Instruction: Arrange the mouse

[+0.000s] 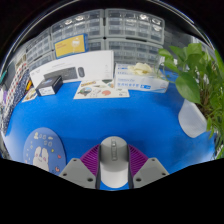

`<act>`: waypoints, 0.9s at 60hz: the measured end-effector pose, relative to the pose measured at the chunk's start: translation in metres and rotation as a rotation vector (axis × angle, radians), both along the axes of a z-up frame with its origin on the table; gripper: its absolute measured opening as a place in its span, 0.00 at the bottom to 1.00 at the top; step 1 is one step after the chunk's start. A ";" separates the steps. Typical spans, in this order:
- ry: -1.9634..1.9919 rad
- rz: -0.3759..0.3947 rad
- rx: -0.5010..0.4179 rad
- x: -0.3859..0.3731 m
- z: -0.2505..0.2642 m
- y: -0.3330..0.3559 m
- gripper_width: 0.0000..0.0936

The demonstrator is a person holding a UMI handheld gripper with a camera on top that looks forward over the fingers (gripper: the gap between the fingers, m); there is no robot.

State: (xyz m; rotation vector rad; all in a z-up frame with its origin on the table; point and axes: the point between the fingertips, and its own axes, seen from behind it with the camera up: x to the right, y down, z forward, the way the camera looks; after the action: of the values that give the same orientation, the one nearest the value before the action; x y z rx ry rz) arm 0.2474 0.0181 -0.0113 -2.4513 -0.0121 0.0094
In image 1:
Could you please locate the long white keyboard box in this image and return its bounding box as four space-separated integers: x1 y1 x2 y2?
29 49 115 88

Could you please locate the small black box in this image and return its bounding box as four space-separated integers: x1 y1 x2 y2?
35 75 64 97

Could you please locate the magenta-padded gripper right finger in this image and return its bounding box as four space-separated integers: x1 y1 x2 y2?
127 143 170 190

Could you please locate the small yellow item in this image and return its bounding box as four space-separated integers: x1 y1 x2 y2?
25 79 33 92

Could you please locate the white dotted checkered cloth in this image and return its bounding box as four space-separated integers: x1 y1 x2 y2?
4 61 29 111

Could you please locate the green plant in white pot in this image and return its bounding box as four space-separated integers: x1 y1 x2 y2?
156 42 224 159

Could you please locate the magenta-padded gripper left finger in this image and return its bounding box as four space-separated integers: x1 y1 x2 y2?
58 143 102 190

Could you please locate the yellow and blue box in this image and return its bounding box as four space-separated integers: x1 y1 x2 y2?
53 33 89 60

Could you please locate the grey computer mouse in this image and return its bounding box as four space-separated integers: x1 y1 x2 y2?
99 136 130 190

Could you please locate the round blue rabbit mouse pad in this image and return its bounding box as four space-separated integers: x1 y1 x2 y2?
22 127 67 176

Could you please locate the white and blue glove box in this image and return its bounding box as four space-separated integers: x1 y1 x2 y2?
113 62 170 94

